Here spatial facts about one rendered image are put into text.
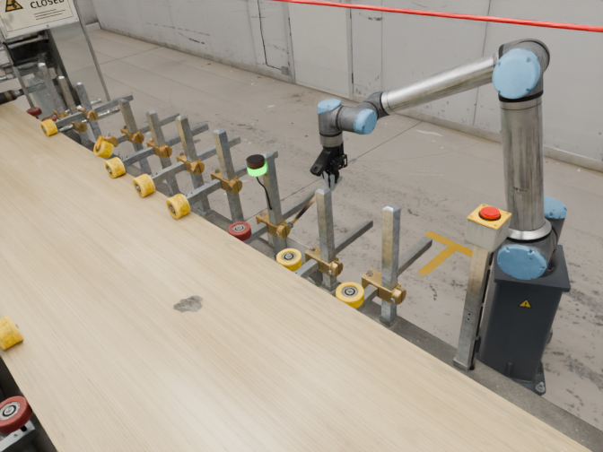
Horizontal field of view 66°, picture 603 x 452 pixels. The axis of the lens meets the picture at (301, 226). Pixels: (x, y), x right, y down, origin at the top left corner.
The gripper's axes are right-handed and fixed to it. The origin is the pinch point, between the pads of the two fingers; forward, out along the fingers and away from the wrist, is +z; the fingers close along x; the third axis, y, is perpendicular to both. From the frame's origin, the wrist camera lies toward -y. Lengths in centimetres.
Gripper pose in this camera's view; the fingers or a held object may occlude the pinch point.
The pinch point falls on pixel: (330, 188)
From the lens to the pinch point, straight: 193.6
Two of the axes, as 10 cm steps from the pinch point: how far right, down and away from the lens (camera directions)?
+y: 7.0, -4.7, 5.4
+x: -7.1, -3.6, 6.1
